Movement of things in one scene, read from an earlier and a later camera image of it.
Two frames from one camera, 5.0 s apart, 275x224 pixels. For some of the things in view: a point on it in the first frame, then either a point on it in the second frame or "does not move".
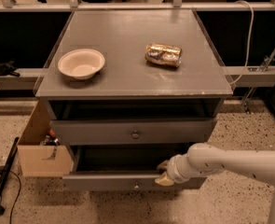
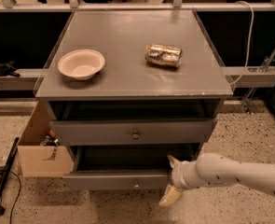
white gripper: [173, 168] -> [178, 175]
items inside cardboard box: [50, 139] does not move
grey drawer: [125, 168] does not move
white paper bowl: [81, 63] does not move
